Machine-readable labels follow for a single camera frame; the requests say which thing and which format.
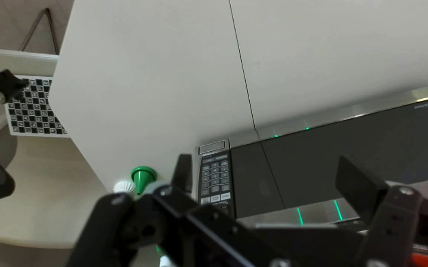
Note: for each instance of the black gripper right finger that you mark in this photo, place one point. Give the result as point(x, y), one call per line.
point(360, 184)

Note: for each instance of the thin metal stand leg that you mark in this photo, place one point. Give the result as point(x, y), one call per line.
point(52, 31)

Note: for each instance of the stainless black Panasonic microwave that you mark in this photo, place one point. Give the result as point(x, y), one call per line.
point(322, 163)

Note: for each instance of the black white checkerboard sheet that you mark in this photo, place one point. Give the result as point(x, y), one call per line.
point(33, 108)

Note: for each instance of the green plastic funnel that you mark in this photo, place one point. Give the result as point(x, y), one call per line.
point(143, 176)

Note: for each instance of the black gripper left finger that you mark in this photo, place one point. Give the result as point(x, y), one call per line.
point(183, 172)

